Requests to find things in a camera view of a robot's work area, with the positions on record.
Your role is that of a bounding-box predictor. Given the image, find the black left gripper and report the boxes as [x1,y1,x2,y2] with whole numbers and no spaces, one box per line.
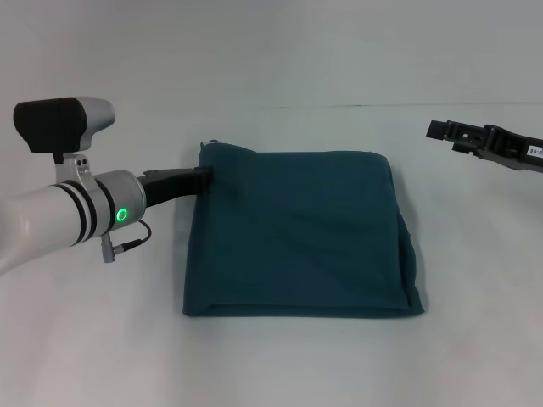
[142,166,214,211]

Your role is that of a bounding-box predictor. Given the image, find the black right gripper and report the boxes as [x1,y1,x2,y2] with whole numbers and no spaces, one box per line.
[426,120,543,175]

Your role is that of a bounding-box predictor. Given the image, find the teal blue shirt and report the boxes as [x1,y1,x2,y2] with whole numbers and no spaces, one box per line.
[181,139,426,318]

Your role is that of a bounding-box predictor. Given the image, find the left arm cable with plug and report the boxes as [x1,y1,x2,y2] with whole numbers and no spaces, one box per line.
[99,219,153,264]

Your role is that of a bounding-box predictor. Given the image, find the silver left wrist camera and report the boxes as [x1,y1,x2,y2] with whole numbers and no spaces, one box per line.
[12,96,116,186]

